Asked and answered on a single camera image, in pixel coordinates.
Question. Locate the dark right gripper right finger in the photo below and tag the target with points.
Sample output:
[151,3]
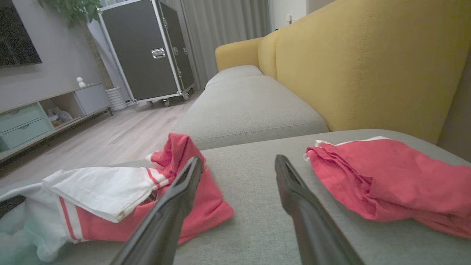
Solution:
[312,228]

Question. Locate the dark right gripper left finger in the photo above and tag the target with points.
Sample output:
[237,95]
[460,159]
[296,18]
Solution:
[165,221]

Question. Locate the red jersey with white sleeves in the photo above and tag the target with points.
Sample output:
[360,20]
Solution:
[206,206]

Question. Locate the red shorts with white stripes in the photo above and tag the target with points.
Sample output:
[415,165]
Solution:
[397,176]

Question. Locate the large grey sofa seat cushion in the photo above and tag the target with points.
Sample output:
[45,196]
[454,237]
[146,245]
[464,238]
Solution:
[257,221]

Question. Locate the white ribbed plant pot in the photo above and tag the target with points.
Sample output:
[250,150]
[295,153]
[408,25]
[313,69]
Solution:
[117,99]

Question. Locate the pale grey soft toy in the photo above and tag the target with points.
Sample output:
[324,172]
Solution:
[59,116]

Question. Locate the small white figurine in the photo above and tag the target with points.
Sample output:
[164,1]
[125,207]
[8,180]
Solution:
[80,82]

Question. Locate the black wheeled flight case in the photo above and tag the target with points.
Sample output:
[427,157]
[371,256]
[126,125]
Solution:
[140,55]

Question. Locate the large yellow sofa backrest cushion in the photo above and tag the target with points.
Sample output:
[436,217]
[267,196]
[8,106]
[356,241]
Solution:
[368,66]

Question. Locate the pale green TV cabinet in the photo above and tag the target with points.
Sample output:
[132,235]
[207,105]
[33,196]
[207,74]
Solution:
[22,125]

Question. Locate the narrow yellow sofa backrest cushion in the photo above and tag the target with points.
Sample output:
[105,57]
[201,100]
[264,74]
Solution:
[268,51]

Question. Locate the yellow sofa armrest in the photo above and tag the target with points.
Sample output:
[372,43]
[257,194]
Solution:
[235,51]

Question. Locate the grey curtain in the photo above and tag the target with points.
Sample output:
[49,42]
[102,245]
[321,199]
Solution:
[228,22]

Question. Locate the green potted plant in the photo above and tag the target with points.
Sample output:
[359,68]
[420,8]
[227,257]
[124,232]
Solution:
[73,9]

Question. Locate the black flat television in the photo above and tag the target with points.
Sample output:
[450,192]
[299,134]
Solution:
[14,36]

